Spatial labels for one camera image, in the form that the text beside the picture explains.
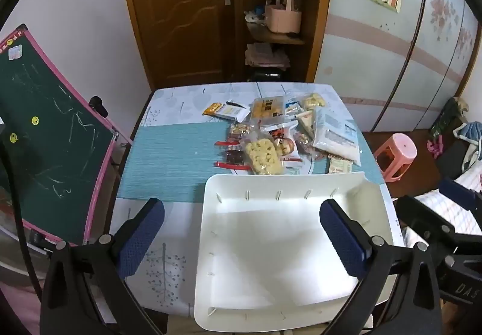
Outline small yellow puff snack bag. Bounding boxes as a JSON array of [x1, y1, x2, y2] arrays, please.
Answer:
[[302, 93, 327, 110]]

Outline pink handled basket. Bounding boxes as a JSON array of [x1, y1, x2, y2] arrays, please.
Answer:
[[264, 0, 304, 35]]

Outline flowered sliding wardrobe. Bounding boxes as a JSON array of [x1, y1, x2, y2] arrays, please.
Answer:
[[314, 0, 482, 133]]

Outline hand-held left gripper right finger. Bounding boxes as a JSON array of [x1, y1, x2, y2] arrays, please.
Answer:
[[319, 198, 442, 335]]

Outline brown wooden door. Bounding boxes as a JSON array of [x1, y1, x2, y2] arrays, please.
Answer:
[[120, 0, 242, 90]]

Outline white plastic tray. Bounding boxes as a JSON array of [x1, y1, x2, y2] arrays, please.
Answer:
[[193, 170, 395, 332]]

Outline large white blue bag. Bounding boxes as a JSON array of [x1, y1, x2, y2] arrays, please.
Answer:
[[312, 108, 363, 167]]

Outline round pale puff snack bag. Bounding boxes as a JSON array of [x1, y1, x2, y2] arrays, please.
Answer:
[[240, 131, 286, 176]]

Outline pale yellow red-edged packet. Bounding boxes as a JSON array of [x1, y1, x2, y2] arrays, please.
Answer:
[[328, 155, 353, 175]]

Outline folded pink cloth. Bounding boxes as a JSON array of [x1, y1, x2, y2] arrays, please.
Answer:
[[245, 42, 291, 68]]

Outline wooden corner shelf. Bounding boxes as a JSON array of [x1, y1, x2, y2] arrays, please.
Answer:
[[233, 0, 334, 84]]

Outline pink plastic stool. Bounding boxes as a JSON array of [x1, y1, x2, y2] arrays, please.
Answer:
[[374, 132, 418, 182]]

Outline blue white cloth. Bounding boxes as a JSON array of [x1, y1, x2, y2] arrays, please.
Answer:
[[452, 122, 482, 170]]

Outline teal leaf print tablecloth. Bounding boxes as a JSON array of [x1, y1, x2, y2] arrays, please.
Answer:
[[108, 82, 397, 321]]

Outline orange white snack packet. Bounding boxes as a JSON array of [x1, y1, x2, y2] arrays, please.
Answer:
[[202, 100, 252, 122]]

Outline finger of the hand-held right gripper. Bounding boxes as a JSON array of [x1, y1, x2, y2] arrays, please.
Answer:
[[395, 195, 458, 245], [438, 178, 482, 235]]

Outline green chalkboard pink frame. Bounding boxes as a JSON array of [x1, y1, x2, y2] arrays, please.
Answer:
[[0, 23, 133, 246]]

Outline dark green bag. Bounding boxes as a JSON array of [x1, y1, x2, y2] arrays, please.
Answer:
[[429, 96, 469, 140]]

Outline triangular sandwich packet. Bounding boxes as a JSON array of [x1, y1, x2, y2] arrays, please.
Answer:
[[294, 110, 318, 138]]

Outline small clear nut packet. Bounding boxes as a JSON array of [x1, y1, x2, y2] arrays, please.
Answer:
[[230, 122, 254, 138]]

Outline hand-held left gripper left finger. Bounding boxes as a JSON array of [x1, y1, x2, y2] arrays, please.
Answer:
[[39, 197, 168, 335]]

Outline white red cartoon snack packet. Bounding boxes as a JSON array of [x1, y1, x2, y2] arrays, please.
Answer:
[[263, 123, 304, 165]]

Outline pink toy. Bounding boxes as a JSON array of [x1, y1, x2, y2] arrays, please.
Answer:
[[426, 135, 445, 160]]

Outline yellow cracker bag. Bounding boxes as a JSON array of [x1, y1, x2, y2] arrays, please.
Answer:
[[249, 96, 286, 122]]

